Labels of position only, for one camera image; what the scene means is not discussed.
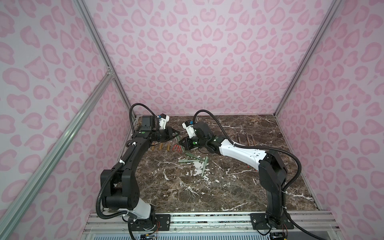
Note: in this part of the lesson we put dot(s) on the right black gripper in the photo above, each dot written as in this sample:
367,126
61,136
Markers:
187,145

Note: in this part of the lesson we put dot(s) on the diagonal aluminium frame bar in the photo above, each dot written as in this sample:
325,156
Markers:
20,205

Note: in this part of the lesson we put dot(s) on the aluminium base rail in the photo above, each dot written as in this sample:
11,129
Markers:
217,226

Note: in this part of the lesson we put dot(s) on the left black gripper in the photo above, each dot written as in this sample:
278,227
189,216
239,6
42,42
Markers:
169,134

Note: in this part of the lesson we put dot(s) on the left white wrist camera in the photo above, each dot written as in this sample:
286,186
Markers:
163,119

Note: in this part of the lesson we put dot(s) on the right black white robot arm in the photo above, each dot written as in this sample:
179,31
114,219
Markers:
267,162

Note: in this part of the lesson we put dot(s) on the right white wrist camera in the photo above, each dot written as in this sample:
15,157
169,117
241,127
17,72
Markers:
189,127

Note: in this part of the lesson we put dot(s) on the green pen vertical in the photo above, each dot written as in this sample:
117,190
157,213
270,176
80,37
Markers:
204,166

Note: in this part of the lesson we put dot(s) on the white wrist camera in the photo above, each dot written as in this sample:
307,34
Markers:
189,127
163,119

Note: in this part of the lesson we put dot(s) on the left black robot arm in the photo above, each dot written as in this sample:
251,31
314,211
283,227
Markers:
120,194

